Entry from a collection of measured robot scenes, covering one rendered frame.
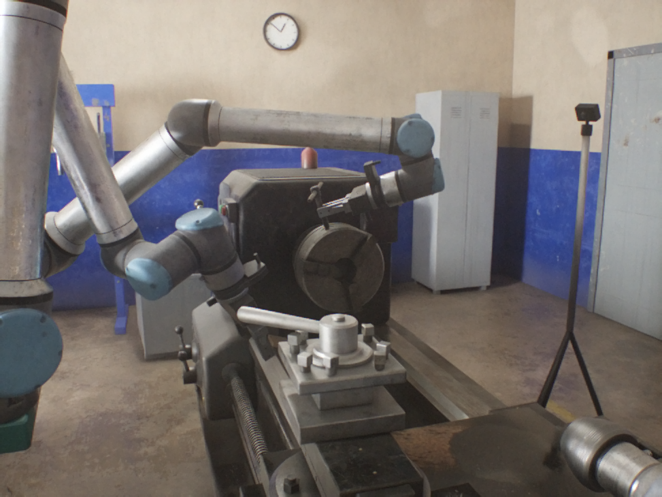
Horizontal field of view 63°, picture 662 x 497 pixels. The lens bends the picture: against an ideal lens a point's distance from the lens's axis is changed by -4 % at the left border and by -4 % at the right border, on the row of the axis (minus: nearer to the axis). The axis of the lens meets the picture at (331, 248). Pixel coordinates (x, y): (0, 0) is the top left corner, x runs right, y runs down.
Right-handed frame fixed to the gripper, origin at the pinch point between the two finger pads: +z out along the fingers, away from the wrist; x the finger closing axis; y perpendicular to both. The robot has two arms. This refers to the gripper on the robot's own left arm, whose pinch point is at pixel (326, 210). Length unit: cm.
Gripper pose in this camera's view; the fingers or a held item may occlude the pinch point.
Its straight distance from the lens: 158.7
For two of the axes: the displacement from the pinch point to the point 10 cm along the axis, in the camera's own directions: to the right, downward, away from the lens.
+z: -9.3, 2.7, 2.7
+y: 3.4, 9.0, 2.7
